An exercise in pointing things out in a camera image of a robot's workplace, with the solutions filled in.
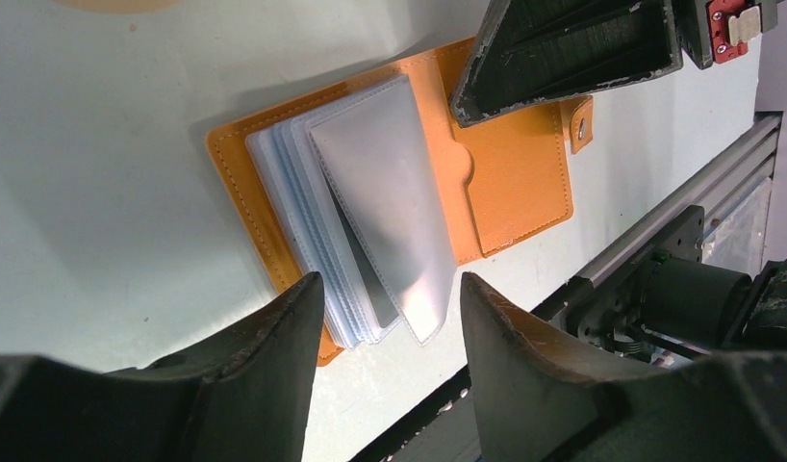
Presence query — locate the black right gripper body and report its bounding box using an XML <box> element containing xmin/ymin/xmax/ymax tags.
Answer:
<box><xmin>672</xmin><ymin>0</ymin><xmax>779</xmax><ymax>70</ymax></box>

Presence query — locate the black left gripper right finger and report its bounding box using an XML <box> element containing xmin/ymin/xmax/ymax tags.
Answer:
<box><xmin>461</xmin><ymin>272</ymin><xmax>787</xmax><ymax>461</ymax></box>

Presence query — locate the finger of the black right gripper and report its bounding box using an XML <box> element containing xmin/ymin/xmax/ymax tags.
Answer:
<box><xmin>449</xmin><ymin>0</ymin><xmax>682</xmax><ymax>127</ymax></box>

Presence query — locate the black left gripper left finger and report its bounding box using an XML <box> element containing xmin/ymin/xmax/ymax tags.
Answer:
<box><xmin>0</xmin><ymin>272</ymin><xmax>324</xmax><ymax>461</ymax></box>

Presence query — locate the orange leather card holder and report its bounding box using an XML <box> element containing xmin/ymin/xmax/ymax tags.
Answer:
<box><xmin>206</xmin><ymin>39</ymin><xmax>594</xmax><ymax>366</ymax></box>

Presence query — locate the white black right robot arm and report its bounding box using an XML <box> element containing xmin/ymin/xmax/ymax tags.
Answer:
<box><xmin>450</xmin><ymin>1</ymin><xmax>787</xmax><ymax>361</ymax></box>

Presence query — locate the orange oval plastic tray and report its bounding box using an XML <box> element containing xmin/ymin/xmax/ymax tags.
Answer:
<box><xmin>55</xmin><ymin>0</ymin><xmax>182</xmax><ymax>14</ymax></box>

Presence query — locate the black mounting base plate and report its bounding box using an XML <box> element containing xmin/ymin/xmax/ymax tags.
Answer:
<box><xmin>353</xmin><ymin>367</ymin><xmax>482</xmax><ymax>462</ymax></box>

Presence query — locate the aluminium frame rail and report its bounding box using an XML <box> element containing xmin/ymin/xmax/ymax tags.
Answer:
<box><xmin>533</xmin><ymin>111</ymin><xmax>783</xmax><ymax>321</ymax></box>

